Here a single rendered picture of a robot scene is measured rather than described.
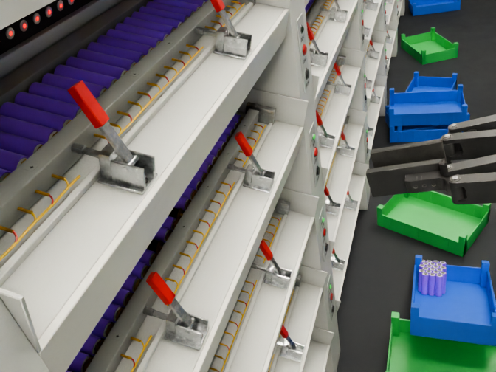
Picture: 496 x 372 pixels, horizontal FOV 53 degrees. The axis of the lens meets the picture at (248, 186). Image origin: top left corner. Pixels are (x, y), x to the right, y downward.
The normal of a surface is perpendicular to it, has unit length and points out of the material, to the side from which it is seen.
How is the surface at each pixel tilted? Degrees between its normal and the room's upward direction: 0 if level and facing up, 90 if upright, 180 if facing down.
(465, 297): 19
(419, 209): 0
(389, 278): 0
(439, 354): 0
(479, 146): 92
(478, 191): 92
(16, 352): 90
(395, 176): 90
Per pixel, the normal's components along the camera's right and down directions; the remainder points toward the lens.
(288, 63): -0.30, 0.59
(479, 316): -0.07, -0.95
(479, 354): -0.17, -0.80
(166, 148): 0.08, -0.76
